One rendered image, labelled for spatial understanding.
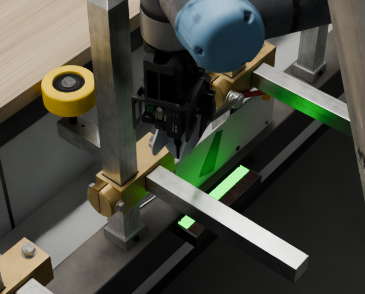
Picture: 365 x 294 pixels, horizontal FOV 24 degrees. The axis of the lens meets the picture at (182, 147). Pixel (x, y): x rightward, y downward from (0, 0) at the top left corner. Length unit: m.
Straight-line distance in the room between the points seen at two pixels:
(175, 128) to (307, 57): 0.58
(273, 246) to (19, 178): 0.46
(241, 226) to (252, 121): 0.31
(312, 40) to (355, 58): 1.03
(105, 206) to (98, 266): 0.12
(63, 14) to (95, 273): 0.41
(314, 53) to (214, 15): 0.75
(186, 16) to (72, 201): 0.71
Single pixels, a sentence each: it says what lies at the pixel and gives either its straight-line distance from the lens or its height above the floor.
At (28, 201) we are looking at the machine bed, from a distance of 1.43.
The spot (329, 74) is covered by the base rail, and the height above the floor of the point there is 0.70.
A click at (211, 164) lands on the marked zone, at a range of 1.36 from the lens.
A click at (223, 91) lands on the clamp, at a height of 0.86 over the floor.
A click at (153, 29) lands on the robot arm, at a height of 1.14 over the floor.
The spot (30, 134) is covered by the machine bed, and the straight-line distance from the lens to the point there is 1.34.
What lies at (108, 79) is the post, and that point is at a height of 1.03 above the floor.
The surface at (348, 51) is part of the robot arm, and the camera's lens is 0.48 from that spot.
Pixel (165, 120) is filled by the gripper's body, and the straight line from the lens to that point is 1.01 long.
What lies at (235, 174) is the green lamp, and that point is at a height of 0.70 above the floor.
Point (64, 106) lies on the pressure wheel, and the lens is 1.22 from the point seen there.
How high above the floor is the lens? 1.70
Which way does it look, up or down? 45 degrees down
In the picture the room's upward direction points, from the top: straight up
